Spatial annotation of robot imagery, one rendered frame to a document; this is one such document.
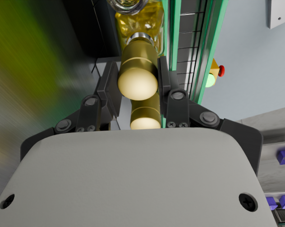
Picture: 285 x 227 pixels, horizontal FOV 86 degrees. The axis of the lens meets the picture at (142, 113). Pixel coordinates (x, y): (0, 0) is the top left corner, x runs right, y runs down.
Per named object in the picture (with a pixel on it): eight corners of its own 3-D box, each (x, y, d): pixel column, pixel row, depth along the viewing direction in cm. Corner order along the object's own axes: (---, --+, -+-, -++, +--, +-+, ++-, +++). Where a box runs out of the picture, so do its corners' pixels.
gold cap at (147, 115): (130, 89, 18) (126, 117, 15) (159, 87, 18) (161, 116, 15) (134, 109, 21) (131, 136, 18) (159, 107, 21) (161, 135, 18)
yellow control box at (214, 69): (193, 58, 54) (197, 70, 49) (215, 56, 54) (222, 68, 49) (190, 74, 59) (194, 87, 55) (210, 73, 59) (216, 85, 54)
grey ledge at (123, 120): (101, 47, 49) (93, 66, 41) (128, 44, 48) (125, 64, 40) (138, 164, 120) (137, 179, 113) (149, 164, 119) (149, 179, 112)
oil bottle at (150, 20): (127, -20, 29) (108, 20, 15) (157, -25, 28) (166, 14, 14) (132, 14, 33) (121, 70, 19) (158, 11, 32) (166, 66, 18)
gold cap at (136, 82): (118, 42, 14) (110, 69, 11) (156, 38, 14) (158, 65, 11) (125, 74, 17) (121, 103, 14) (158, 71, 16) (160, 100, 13)
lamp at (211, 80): (200, 73, 50) (203, 78, 48) (215, 72, 50) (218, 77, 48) (198, 83, 54) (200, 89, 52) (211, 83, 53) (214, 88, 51)
